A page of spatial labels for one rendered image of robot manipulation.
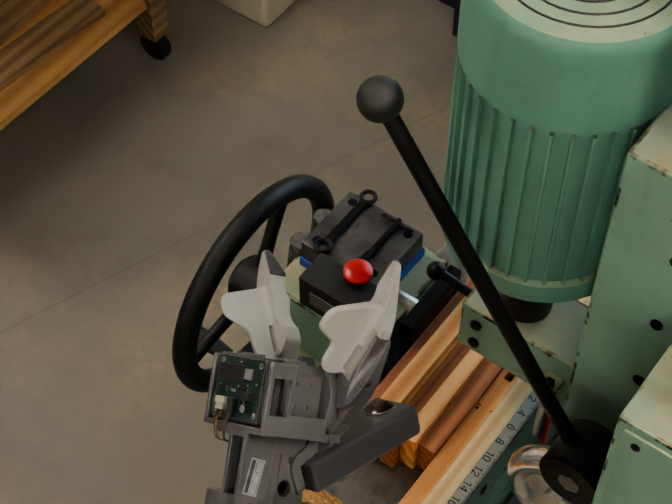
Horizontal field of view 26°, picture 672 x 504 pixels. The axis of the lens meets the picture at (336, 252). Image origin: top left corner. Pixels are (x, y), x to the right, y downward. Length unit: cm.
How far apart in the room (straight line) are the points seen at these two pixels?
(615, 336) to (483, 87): 26
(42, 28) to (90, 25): 9
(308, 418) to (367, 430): 7
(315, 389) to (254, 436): 6
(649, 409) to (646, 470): 5
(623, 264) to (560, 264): 7
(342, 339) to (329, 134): 191
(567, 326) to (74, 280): 151
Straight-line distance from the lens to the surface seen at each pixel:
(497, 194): 115
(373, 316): 103
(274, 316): 112
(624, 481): 113
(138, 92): 303
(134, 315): 269
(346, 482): 148
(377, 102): 104
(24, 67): 284
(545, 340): 138
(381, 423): 111
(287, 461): 107
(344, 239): 152
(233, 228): 159
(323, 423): 106
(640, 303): 117
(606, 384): 128
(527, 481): 135
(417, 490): 143
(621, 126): 107
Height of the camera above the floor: 222
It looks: 54 degrees down
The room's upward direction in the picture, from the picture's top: straight up
